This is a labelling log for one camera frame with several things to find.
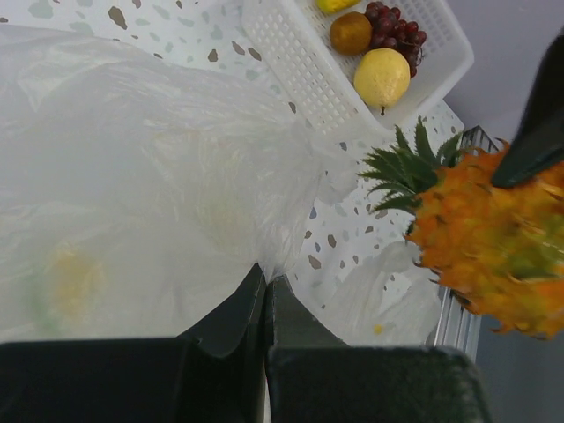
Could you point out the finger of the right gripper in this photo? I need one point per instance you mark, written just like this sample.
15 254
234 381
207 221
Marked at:
538 144

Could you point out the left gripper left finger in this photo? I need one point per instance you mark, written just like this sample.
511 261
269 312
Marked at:
212 372

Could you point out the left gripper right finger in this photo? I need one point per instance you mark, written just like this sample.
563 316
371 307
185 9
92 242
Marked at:
313 376

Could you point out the orange fake pineapple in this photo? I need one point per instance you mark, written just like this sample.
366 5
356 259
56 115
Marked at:
500 251

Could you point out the clear printed plastic bag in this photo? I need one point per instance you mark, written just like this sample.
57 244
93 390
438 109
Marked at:
136 195

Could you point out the brown fake kiwi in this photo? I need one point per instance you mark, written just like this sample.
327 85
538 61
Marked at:
350 34

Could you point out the yellow fake pear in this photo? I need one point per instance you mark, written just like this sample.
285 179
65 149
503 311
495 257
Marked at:
381 79

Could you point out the red fake grapes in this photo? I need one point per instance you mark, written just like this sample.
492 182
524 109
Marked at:
391 30

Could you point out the yellow fake mango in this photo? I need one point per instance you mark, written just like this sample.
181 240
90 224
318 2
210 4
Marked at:
334 6

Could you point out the white plastic basket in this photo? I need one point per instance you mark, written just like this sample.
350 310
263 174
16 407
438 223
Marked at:
293 39

